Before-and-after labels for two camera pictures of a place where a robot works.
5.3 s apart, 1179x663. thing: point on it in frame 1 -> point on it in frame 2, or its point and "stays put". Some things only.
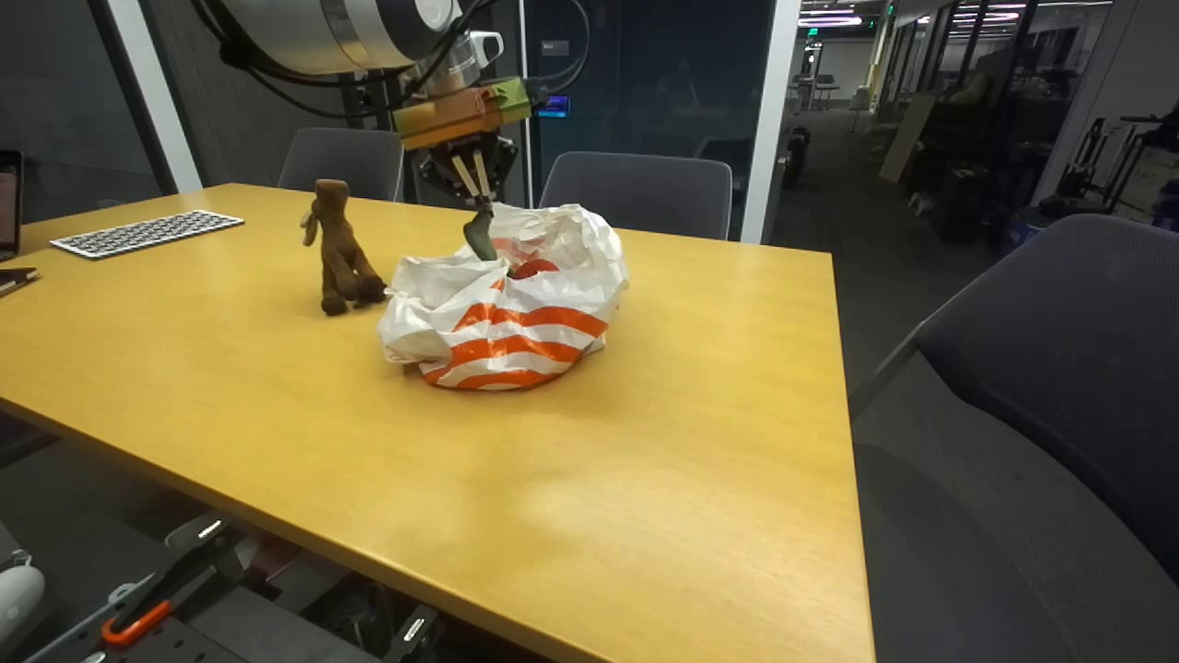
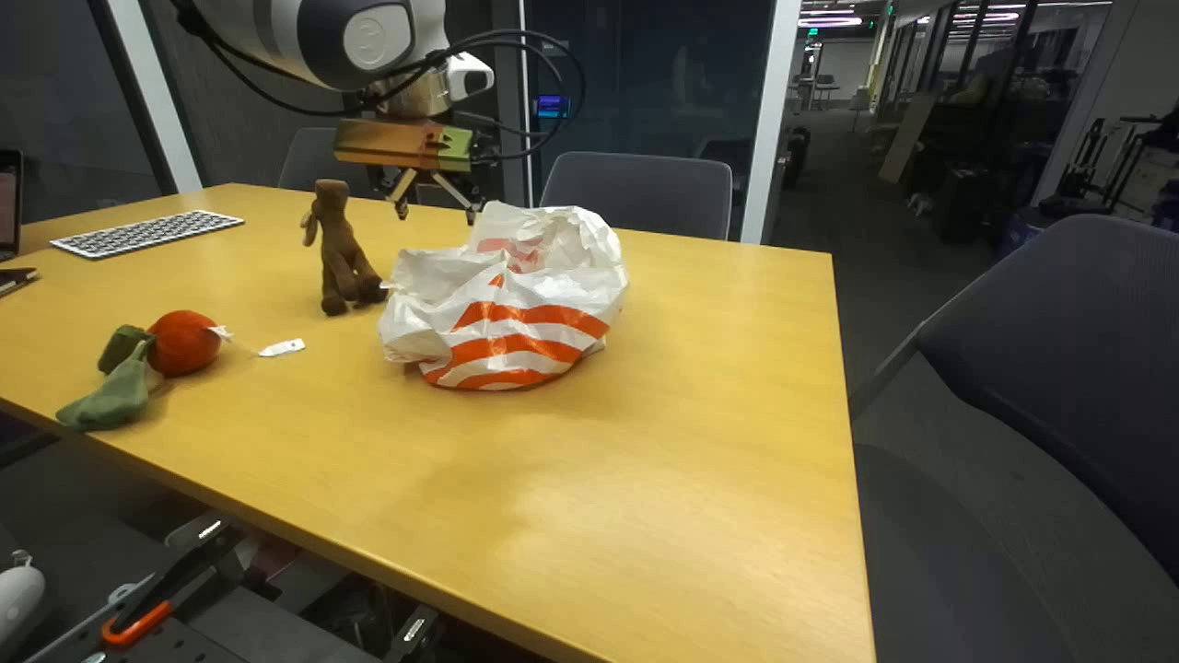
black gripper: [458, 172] -> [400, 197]
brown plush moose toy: [351, 281] stays put
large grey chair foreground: [1018, 457] stays put
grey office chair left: [647, 189] stays put
